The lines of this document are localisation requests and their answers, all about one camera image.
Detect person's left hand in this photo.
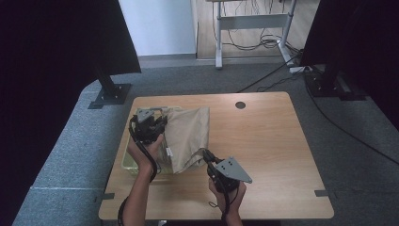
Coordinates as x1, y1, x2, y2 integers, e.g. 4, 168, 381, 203
126, 133, 165, 172

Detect green plastic basket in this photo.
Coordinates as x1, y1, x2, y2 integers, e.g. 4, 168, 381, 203
120, 105, 184, 176

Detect long black floor cable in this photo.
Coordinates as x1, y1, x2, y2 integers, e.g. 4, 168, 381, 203
304, 73, 399, 166

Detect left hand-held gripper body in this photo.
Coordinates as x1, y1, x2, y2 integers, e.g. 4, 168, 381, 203
129, 107, 164, 146

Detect beige cloth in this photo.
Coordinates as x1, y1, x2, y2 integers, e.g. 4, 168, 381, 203
155, 105, 211, 175

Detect black metal stand base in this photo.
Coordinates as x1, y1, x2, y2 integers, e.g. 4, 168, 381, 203
304, 63, 367, 102
88, 65, 133, 110

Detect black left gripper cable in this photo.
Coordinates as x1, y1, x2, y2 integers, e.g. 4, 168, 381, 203
117, 114, 158, 226

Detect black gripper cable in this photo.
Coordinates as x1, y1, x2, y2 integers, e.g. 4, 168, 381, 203
117, 114, 158, 226
208, 168, 240, 221

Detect white desk frame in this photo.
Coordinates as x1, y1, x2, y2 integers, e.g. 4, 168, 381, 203
206, 0, 298, 70

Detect bundle of black desk cables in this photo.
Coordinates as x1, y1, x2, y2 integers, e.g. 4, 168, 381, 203
211, 0, 304, 57

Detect person's right hand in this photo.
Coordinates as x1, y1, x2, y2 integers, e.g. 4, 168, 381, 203
208, 178, 247, 218

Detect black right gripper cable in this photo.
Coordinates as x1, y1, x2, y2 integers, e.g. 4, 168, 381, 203
208, 168, 240, 221

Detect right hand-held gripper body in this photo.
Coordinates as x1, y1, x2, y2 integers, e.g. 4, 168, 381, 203
206, 155, 253, 194

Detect white power strip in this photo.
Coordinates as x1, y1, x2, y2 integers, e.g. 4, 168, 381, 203
288, 65, 312, 75

